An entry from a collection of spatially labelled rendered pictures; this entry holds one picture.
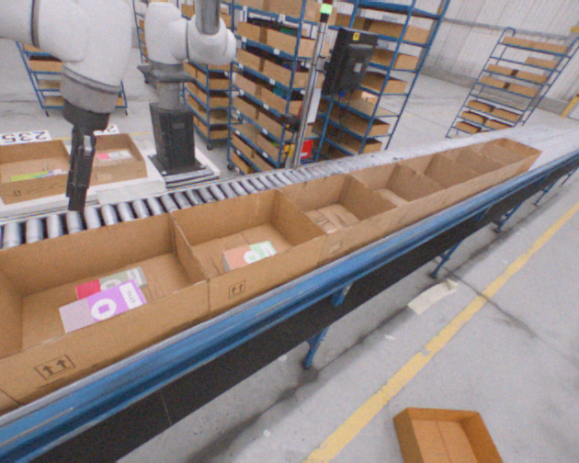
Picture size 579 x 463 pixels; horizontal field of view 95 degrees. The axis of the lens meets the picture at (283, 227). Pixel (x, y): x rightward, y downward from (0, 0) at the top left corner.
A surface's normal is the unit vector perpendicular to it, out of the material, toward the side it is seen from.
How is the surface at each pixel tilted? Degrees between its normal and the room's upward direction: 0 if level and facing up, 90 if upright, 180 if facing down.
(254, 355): 0
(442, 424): 2
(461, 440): 0
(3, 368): 90
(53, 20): 82
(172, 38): 90
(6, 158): 89
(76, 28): 82
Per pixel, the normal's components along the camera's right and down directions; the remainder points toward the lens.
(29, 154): 0.64, 0.54
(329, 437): 0.16, -0.76
